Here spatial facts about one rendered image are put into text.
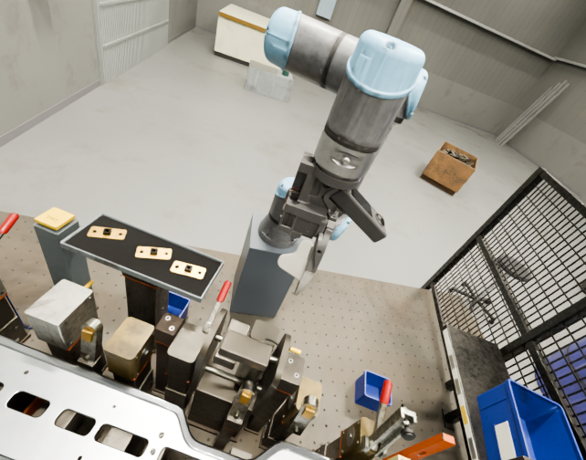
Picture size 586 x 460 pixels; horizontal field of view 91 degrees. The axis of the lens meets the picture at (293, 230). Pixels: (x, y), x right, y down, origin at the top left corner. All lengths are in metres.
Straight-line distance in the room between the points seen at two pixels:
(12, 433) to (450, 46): 11.94
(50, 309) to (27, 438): 0.24
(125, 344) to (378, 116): 0.70
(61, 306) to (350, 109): 0.73
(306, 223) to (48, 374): 0.68
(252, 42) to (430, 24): 5.81
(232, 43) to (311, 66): 7.63
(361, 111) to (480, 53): 12.14
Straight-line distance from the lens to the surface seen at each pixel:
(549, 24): 13.43
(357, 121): 0.35
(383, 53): 0.34
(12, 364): 0.92
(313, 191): 0.41
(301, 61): 0.47
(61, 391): 0.87
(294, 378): 0.76
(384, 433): 0.80
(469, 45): 12.20
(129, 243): 0.87
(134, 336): 0.80
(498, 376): 1.32
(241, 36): 8.04
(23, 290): 1.42
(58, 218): 0.96
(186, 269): 0.80
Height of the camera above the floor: 1.79
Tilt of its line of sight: 38 degrees down
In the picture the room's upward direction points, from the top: 23 degrees clockwise
